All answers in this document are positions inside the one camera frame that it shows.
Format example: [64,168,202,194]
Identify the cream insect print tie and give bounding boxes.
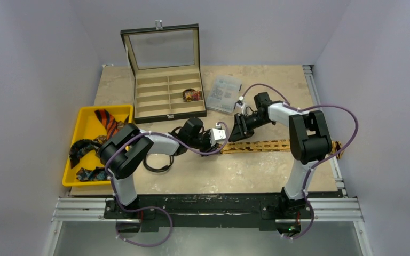
[220,139,344,156]

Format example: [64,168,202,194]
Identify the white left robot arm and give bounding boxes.
[98,117,218,218]

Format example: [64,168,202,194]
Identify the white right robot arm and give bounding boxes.
[229,92,333,217]

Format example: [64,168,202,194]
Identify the rolled colourful tie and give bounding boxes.
[182,89,203,102]

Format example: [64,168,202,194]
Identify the clear plastic organiser box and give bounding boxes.
[205,75,242,114]

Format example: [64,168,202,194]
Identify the black compartment tie box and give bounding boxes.
[120,20,207,124]

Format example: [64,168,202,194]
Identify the orange navy striped tie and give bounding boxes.
[94,109,120,139]

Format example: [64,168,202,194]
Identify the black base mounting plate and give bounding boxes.
[104,192,313,234]

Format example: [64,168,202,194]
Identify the yellow plastic bin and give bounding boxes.
[62,104,134,187]

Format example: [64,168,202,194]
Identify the dark patterned tie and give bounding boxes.
[69,136,107,182]

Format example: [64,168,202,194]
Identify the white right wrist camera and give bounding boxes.
[235,96,247,114]

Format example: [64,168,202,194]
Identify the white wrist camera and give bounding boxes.
[210,123,227,146]
[235,96,247,114]

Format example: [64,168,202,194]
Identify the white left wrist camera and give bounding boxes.
[210,123,227,146]

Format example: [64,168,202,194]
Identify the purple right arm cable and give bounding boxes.
[236,83,359,241]

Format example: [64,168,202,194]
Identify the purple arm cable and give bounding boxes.
[104,122,230,249]
[236,83,359,241]

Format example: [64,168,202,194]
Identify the black coiled cable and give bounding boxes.
[143,132,183,173]

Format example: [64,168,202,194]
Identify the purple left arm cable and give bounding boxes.
[104,122,230,249]

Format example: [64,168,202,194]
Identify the aluminium frame rail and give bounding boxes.
[43,65,374,256]

